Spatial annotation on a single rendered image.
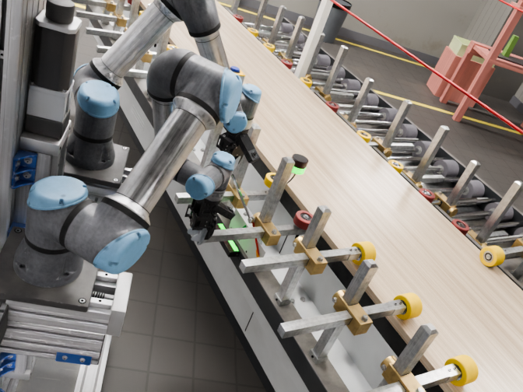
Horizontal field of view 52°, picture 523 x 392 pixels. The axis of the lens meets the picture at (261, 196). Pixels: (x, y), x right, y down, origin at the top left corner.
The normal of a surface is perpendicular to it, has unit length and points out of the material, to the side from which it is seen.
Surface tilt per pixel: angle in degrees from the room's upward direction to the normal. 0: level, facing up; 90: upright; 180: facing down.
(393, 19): 90
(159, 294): 0
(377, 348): 90
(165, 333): 0
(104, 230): 38
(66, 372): 0
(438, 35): 90
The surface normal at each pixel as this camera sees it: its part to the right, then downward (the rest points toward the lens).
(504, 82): 0.07, 0.57
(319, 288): -0.84, 0.04
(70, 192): 0.18, -0.85
